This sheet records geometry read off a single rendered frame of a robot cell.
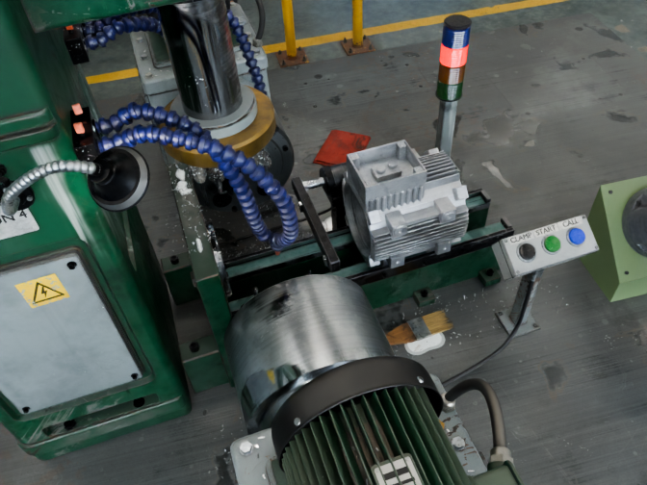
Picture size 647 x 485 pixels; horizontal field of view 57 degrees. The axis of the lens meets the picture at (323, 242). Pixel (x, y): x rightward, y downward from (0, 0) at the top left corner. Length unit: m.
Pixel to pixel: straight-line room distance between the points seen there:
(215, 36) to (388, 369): 0.49
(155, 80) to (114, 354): 0.65
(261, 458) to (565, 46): 1.78
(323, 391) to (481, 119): 1.36
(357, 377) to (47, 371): 0.59
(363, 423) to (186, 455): 0.66
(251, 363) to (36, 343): 0.32
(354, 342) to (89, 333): 0.40
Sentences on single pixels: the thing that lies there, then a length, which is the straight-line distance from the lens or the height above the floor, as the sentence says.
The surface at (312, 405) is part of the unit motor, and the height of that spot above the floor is 1.35.
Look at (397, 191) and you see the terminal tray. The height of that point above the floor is 1.12.
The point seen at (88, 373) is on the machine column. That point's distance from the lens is 1.06.
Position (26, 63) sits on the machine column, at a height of 1.57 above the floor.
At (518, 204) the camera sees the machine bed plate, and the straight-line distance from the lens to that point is 1.58.
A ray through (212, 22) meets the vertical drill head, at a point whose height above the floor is 1.50.
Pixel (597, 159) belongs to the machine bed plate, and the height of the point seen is 0.80.
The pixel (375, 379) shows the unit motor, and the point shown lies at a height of 1.36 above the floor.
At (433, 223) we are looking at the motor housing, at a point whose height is 1.04.
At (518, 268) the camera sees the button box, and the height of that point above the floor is 1.05.
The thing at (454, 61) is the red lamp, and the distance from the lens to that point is 1.43.
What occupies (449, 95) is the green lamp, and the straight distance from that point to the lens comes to 1.48.
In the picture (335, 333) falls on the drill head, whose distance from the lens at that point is 0.86.
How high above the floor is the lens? 1.87
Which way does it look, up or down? 48 degrees down
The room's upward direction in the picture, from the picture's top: 4 degrees counter-clockwise
